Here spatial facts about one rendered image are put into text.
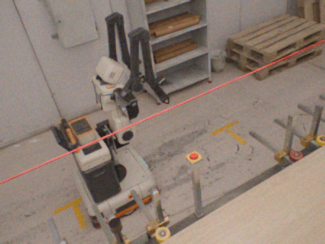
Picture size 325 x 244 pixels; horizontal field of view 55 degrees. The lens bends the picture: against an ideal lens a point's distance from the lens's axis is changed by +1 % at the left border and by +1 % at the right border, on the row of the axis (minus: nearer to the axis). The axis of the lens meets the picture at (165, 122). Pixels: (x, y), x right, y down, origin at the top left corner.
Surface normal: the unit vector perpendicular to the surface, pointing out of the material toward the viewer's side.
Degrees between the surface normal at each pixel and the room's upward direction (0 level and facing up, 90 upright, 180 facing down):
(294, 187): 0
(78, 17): 90
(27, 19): 90
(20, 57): 90
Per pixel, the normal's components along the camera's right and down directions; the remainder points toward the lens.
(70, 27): 0.50, 0.48
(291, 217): -0.12, -0.78
